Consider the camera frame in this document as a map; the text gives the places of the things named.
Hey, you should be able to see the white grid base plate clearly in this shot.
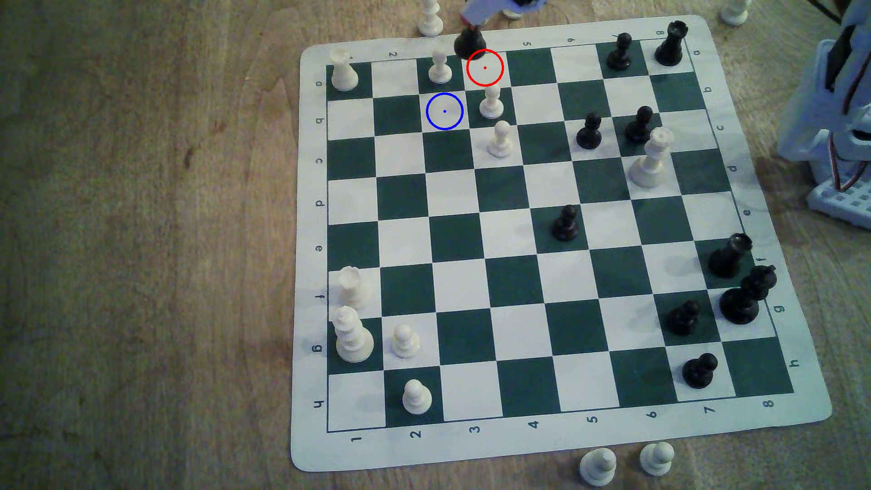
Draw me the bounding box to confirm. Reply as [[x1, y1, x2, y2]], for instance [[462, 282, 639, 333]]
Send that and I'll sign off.
[[806, 173, 871, 230]]

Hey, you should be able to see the black chess pawn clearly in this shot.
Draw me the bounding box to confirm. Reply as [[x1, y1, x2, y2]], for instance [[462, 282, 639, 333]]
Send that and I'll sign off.
[[576, 112, 604, 151], [666, 300, 700, 336], [606, 32, 634, 72], [551, 204, 581, 242], [682, 353, 719, 390], [625, 105, 656, 144]]

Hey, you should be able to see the white chess king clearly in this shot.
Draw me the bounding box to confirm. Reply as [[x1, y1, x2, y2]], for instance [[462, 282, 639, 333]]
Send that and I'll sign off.
[[331, 305, 375, 363]]

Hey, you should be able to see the white chess rook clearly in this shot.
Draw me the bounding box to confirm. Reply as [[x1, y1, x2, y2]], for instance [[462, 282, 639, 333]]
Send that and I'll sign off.
[[338, 266, 373, 309], [329, 46, 359, 93]]

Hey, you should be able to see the white chess piece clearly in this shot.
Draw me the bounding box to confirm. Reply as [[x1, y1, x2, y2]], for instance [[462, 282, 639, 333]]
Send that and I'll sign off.
[[418, 0, 445, 38]]

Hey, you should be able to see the black chess queen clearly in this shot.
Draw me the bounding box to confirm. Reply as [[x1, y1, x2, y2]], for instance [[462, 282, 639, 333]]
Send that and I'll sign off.
[[454, 24, 487, 61]]

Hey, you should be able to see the red robot cable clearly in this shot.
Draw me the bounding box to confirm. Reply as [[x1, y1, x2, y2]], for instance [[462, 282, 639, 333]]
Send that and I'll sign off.
[[827, 129, 871, 193]]

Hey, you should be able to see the black chess rook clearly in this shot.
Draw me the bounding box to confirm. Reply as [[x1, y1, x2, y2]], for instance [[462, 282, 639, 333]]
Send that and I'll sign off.
[[655, 20, 689, 68]]

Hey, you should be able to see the green and white chess mat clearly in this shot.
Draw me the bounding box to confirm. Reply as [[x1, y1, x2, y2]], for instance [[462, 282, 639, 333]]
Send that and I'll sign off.
[[290, 15, 833, 472]]

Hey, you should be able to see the black chess king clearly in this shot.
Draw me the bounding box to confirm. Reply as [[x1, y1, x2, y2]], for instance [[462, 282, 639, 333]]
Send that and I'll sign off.
[[719, 264, 778, 325]]

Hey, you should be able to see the white chess bishop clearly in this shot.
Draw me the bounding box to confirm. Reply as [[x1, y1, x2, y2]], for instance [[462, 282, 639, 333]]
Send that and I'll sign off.
[[627, 127, 675, 190]]

